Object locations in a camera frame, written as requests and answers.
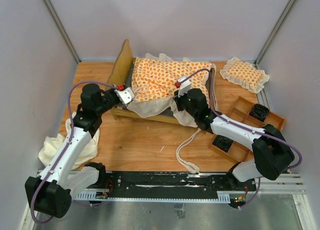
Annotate wooden pet bed frame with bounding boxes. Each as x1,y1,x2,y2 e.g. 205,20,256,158
107,39,218,127

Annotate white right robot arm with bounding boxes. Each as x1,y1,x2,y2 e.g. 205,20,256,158
173,88,295,190

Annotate duck print small pillow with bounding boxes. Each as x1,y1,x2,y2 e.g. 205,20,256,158
220,57,270,94

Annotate cream cloth pile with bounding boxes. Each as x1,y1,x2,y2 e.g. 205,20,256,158
38,110,101,171

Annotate dark rolled sock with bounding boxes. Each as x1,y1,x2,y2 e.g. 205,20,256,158
212,135,234,153
249,104,270,122

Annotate wooden compartment organizer box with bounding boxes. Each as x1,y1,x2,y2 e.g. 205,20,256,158
209,95,287,164

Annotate dark rolled sock upper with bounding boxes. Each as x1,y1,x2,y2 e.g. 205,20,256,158
249,104,270,122

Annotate duck print bed cover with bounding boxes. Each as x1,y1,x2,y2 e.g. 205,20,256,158
127,53,216,127

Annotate dark rolled sock lower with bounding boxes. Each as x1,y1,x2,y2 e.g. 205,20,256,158
212,135,234,153

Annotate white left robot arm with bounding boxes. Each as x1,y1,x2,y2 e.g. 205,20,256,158
24,81,121,225

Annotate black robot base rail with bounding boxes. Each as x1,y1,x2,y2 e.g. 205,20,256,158
35,170,306,203

